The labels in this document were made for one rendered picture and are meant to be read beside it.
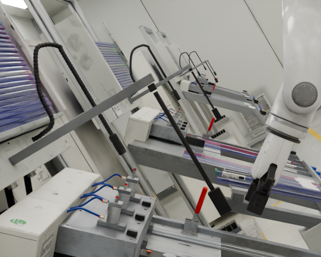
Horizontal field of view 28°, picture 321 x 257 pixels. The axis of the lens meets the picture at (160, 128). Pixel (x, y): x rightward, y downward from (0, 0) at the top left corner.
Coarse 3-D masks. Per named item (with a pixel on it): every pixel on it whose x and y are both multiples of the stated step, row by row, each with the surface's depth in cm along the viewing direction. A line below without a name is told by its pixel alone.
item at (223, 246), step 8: (152, 232) 134; (160, 232) 134; (168, 232) 134; (176, 232) 134; (192, 240) 133; (200, 240) 133; (208, 240) 133; (224, 248) 133; (232, 248) 133; (240, 248) 132; (248, 248) 133; (256, 256) 132; (264, 256) 132; (272, 256) 132; (280, 256) 132
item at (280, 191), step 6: (216, 180) 156; (222, 180) 155; (228, 180) 155; (234, 180) 156; (246, 186) 155; (270, 192) 155; (276, 192) 155; (282, 192) 155; (288, 192) 155; (294, 192) 155; (300, 198) 155; (306, 198) 155; (312, 198) 155; (318, 198) 155
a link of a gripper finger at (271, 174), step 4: (272, 164) 126; (272, 168) 125; (268, 172) 125; (272, 172) 124; (268, 176) 123; (272, 176) 123; (268, 180) 123; (272, 180) 122; (264, 184) 123; (268, 184) 123; (264, 188) 124; (268, 188) 124
